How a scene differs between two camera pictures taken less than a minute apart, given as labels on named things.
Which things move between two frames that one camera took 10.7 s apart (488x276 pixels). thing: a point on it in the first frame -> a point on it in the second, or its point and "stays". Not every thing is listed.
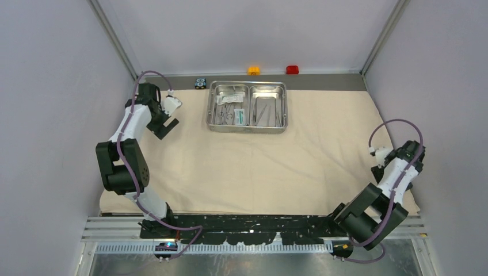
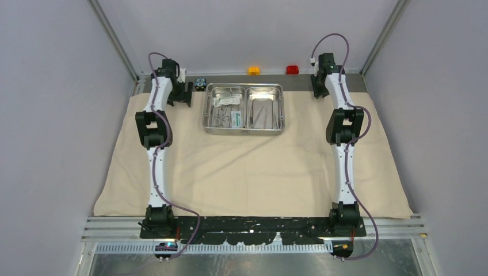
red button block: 292,70 stays
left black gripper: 164,130 -> 185,97
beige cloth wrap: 323,161 stays
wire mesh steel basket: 247,107 stays
